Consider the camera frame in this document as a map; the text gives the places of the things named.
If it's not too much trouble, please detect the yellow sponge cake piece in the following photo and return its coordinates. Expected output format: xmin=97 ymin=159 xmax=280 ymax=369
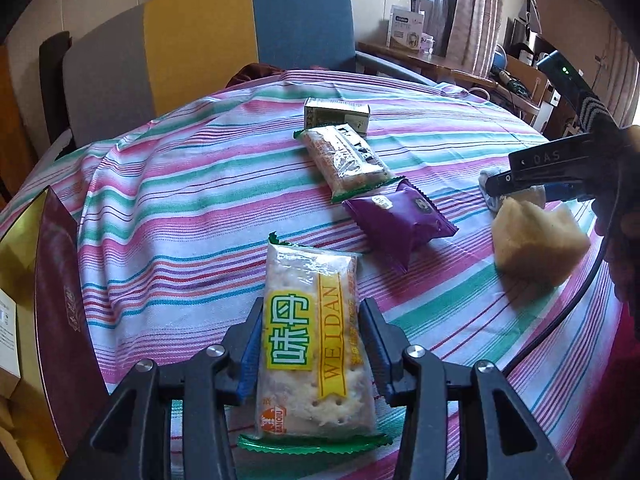
xmin=491 ymin=197 xmax=591 ymax=287

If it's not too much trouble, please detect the Weidan cracker pack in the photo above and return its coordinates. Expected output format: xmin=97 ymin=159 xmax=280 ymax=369
xmin=238 ymin=234 xmax=390 ymax=455

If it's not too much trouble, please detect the purple snack packet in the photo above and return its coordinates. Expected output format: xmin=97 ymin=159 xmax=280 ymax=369
xmin=343 ymin=179 xmax=458 ymax=273

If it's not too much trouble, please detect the right hand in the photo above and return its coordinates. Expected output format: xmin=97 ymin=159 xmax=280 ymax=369
xmin=604 ymin=125 xmax=639 ymax=339

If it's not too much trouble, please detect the white wrapped roll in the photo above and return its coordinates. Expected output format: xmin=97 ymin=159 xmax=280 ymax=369
xmin=478 ymin=166 xmax=547 ymax=214

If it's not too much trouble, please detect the striped tablecloth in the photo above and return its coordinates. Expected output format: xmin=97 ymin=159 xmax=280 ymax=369
xmin=0 ymin=69 xmax=626 ymax=480

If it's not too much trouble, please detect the white box on desk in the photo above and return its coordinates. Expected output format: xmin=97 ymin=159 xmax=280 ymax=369
xmin=387 ymin=6 xmax=424 ymax=52

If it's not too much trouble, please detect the pink patterned curtain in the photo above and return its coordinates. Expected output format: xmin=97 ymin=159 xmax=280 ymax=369
xmin=446 ymin=0 xmax=504 ymax=77

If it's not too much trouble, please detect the green small box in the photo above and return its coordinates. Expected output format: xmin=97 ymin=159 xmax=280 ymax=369
xmin=304 ymin=98 xmax=371 ymax=136

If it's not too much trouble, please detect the gold tray box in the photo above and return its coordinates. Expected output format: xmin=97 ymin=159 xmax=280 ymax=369
xmin=1 ymin=192 xmax=66 ymax=479

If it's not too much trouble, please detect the white carton box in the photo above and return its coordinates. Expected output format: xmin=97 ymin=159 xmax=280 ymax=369
xmin=0 ymin=290 xmax=21 ymax=399

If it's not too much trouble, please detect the maroon cloth on chair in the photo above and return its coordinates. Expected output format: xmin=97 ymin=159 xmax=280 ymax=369
xmin=226 ymin=63 xmax=283 ymax=88

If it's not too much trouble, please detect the grey yellow blue chair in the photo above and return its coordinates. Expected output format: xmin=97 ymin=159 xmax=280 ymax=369
xmin=63 ymin=0 xmax=428 ymax=146

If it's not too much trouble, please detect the black rolled mat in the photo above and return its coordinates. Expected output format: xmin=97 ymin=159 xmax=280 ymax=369
xmin=39 ymin=30 xmax=76 ymax=159

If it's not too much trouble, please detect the black cable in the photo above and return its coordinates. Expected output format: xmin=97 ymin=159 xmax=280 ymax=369
xmin=499 ymin=159 xmax=626 ymax=378

